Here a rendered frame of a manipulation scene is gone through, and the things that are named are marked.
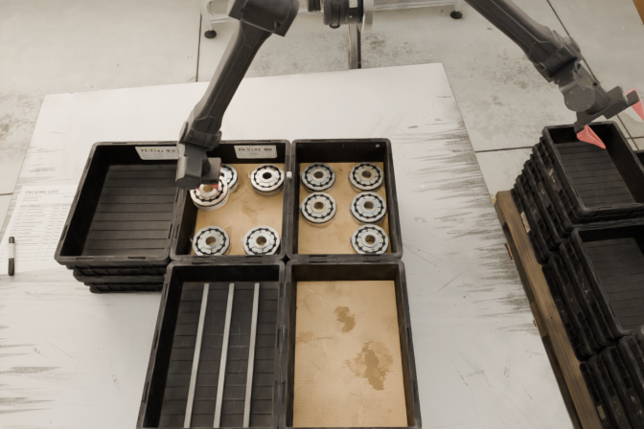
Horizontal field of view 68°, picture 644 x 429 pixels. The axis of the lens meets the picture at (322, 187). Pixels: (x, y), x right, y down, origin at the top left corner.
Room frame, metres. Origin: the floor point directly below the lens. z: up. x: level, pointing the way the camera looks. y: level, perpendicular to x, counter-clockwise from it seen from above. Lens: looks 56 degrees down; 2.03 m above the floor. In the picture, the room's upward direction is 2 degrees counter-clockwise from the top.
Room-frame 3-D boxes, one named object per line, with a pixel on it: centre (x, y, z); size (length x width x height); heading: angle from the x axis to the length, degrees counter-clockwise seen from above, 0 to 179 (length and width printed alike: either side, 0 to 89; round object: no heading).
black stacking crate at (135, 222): (0.75, 0.54, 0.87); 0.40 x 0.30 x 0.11; 179
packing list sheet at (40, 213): (0.80, 0.92, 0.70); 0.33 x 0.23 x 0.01; 4
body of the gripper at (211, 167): (0.74, 0.31, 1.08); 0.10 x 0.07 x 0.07; 88
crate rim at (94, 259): (0.75, 0.54, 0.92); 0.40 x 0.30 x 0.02; 179
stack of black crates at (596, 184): (1.06, -1.04, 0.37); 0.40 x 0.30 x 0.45; 4
